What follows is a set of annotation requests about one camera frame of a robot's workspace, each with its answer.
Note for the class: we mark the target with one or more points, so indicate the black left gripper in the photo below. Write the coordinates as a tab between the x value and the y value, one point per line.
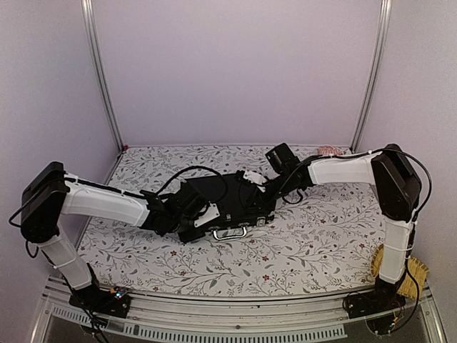
190	237

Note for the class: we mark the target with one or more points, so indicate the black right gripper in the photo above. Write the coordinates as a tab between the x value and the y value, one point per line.
263	202

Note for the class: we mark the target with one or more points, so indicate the black poker set case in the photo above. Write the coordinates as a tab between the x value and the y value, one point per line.
230	195

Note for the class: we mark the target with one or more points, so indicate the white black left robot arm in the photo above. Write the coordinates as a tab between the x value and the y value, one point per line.
55	192

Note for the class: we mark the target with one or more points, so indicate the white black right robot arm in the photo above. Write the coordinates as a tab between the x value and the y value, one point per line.
389	170

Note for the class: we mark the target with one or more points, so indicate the floral patterned table mat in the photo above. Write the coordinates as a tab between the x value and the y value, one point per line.
321	242

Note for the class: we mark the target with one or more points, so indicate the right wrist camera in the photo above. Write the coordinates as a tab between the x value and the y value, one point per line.
253	178

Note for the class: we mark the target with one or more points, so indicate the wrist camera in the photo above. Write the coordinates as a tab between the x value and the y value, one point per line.
210	214
253	178

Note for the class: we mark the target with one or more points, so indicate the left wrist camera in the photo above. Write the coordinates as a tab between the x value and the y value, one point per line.
210	214

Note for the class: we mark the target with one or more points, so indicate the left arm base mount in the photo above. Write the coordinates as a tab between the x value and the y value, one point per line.
94	299

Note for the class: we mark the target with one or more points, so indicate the front aluminium rail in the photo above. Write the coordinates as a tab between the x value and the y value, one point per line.
157	317

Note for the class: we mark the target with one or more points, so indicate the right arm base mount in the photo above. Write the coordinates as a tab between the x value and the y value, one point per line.
375	303

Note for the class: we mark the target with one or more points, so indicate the right aluminium frame post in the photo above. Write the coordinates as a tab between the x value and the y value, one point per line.
375	67

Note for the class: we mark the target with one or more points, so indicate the aluminium frame post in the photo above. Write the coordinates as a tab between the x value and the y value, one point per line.
375	67
94	47

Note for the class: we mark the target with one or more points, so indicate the left aluminium frame post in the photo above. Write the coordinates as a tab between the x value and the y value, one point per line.
94	47

